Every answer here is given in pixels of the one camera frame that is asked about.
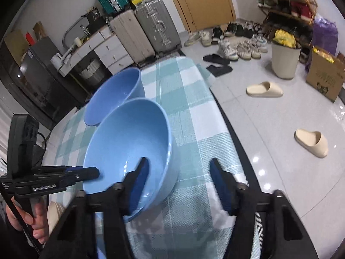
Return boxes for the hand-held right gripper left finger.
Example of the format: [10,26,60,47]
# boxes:
[49,156,150,259]

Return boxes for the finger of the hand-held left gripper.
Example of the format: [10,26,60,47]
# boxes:
[65,166,100,180]

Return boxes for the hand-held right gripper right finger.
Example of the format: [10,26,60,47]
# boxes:
[210,158,320,259]

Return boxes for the blue bowl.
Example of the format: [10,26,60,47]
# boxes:
[84,68,146,127]
[82,98,178,223]

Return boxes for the beige plate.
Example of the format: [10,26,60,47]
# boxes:
[47,201,66,238]

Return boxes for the person's left hand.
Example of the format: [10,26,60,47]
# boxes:
[5,201,50,247]

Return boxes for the teal checkered tablecloth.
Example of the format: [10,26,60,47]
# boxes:
[50,55,259,259]

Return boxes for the grey refrigerator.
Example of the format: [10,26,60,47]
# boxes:
[19,36,89,111]

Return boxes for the white kettle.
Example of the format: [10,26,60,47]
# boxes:
[51,53,63,68]

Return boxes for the beige slipper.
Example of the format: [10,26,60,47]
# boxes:
[246,81,284,98]
[294,129,329,158]

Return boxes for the woven laundry basket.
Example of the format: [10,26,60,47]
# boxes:
[79,58,107,88]

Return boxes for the black slipper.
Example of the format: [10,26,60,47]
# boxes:
[206,65,233,76]
[203,54,231,65]

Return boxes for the brown paper bag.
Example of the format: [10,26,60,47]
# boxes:
[32,22,47,39]

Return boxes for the oval mirror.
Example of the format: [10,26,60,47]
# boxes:
[62,16,93,46]

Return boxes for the white dressing table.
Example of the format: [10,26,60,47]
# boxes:
[58,27,135,77]

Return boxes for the beige trash bin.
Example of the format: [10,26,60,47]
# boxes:
[271,42,302,79]

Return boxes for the group of assorted sneakers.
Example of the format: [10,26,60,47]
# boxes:
[184,22,268,60]

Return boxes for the beige suitcase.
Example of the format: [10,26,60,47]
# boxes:
[108,9,156,64]

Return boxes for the cardboard box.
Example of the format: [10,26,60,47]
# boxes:
[305,46,345,103]

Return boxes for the black bag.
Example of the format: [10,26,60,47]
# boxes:
[86,7,107,33]

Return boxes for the yellow bag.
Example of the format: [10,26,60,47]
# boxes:
[273,29,302,49]

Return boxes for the silver suitcase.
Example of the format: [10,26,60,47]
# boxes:
[134,0,182,57]

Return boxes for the wooden door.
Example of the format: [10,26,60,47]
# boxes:
[162,0,235,33]

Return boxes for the purple bag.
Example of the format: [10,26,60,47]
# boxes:
[304,16,339,72]

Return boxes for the shoe rack with shoes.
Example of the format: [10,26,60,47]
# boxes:
[253,0,316,44]

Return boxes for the black cable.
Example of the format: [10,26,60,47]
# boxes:
[0,186,42,254]

